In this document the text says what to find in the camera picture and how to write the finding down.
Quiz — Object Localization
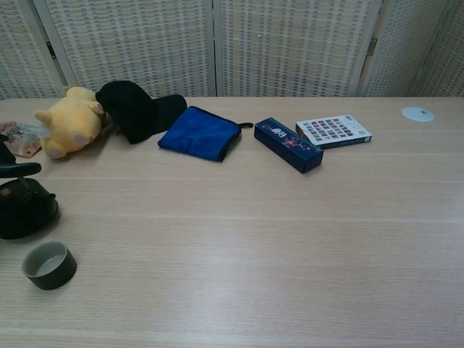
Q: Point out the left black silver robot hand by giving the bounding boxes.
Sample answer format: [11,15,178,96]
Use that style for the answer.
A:
[0,133,43,181]

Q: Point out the black teapot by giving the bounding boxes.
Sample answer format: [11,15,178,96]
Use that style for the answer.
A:
[0,177,59,240]

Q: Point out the small grey cup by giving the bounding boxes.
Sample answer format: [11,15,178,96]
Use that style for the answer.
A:
[22,240,78,291]

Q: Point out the clear snack packet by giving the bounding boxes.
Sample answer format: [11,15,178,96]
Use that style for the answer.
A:
[0,121,43,159]

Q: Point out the yellow plush toy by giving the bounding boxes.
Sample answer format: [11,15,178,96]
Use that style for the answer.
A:
[34,86,106,160]

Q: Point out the black heart-shaped cushion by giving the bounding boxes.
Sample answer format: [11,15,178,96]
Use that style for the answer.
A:
[95,80,189,145]

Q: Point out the woven folding screen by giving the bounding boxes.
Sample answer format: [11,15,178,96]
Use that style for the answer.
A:
[0,0,464,101]

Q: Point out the blue folded towel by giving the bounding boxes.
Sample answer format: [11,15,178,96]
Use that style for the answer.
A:
[157,105,254,163]

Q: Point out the dark blue long box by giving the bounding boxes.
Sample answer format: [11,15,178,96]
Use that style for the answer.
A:
[253,116,325,175]

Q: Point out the white box with picture grid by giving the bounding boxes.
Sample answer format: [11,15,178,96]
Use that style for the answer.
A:
[295,114,373,150]

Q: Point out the round white cable grommet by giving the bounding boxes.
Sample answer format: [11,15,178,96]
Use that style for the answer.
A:
[401,106,435,123]

